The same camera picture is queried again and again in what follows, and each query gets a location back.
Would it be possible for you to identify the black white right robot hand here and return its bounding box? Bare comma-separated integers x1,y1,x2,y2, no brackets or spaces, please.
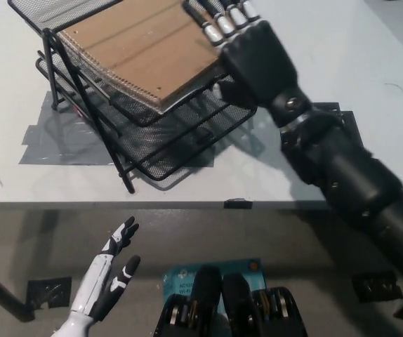
183,0,300,106

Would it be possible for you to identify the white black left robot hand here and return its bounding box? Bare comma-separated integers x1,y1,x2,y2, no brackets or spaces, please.
71,216,142,322

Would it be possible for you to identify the brown spiral bound notebook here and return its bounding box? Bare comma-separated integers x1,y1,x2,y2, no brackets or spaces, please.
57,0,223,115

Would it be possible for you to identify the black mesh file tray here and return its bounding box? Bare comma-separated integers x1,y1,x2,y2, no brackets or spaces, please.
7,0,258,194

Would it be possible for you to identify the black floor tape patch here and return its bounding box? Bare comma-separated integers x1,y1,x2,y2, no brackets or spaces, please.
351,270,403,303
27,277,73,310

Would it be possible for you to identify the large black tape patch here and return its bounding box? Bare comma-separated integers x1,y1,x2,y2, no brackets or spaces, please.
279,101,362,155

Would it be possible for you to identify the grey tape patch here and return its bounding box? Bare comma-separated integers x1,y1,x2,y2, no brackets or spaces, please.
18,91,216,166

